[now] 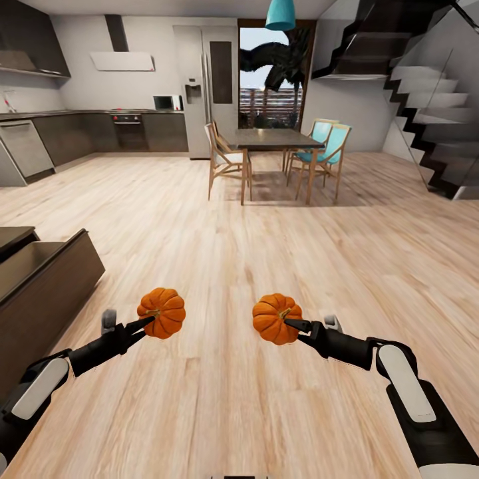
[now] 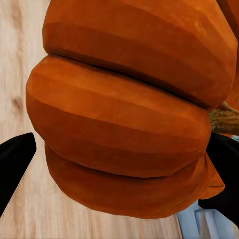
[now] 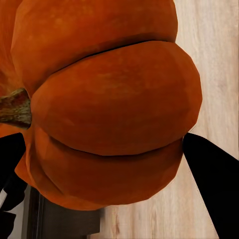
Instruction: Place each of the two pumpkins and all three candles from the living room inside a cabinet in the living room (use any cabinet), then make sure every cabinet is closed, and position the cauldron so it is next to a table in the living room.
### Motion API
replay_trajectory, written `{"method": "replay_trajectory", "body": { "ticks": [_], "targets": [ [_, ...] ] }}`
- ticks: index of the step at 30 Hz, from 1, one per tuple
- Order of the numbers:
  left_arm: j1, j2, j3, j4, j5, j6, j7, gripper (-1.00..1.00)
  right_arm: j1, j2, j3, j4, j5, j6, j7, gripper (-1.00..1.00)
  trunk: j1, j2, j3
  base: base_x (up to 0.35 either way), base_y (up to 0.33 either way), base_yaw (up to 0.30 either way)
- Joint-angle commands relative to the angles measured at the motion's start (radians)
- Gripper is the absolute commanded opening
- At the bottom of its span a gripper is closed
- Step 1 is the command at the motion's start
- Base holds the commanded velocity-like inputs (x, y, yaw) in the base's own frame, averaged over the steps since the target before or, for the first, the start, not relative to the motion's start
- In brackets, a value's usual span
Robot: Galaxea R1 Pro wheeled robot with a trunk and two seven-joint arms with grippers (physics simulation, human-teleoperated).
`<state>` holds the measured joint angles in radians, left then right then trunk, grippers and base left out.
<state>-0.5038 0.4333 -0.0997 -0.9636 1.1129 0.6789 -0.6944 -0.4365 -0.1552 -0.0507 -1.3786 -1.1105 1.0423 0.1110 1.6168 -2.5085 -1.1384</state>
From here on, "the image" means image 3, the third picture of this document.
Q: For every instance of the cabinet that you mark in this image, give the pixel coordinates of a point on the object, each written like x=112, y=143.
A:
x=43, y=219

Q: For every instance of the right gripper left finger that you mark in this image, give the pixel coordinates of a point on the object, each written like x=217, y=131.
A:
x=12, y=149

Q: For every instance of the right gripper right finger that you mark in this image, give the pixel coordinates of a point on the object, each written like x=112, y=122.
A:
x=217, y=176

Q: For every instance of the pumpkin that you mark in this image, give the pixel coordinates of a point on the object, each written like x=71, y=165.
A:
x=102, y=95

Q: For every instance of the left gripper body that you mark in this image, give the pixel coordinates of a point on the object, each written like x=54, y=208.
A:
x=16, y=180

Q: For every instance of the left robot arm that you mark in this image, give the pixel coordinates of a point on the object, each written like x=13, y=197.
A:
x=11, y=195

